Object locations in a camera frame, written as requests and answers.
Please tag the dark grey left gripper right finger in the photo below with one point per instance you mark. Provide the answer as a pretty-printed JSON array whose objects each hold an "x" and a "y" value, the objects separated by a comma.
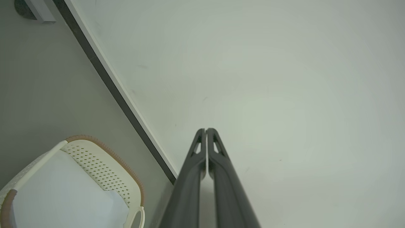
[{"x": 231, "y": 196}]

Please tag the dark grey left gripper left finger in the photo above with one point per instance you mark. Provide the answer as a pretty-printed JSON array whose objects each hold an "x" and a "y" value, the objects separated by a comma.
[{"x": 186, "y": 196}]

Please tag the cream perforated laundry basket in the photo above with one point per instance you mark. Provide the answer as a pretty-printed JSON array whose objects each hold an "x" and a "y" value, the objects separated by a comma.
[{"x": 101, "y": 167}]

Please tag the white flat sheet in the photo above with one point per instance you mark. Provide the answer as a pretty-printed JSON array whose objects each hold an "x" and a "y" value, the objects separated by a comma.
[{"x": 63, "y": 196}]

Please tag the white and black baseboard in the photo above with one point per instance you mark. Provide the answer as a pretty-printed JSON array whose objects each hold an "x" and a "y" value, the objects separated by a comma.
[{"x": 117, "y": 91}]

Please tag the dark round foot pad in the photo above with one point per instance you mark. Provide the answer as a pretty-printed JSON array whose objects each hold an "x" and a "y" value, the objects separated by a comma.
[{"x": 23, "y": 9}]

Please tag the grey metal frame post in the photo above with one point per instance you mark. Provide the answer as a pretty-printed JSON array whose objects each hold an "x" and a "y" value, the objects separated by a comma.
[{"x": 41, "y": 11}]

